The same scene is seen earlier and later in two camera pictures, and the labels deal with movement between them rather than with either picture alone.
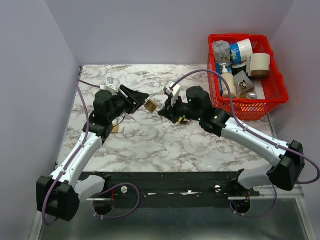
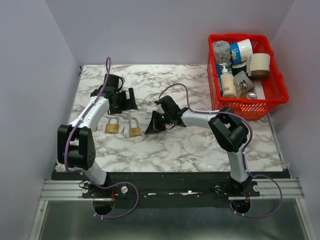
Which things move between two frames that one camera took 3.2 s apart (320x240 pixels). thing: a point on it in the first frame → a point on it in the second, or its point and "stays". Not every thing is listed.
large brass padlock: (115, 129) stays
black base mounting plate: (179, 185) stays
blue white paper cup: (240, 51) stays
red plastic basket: (247, 109) stays
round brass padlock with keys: (150, 106) → (134, 131)
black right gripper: (169, 111) → (154, 127)
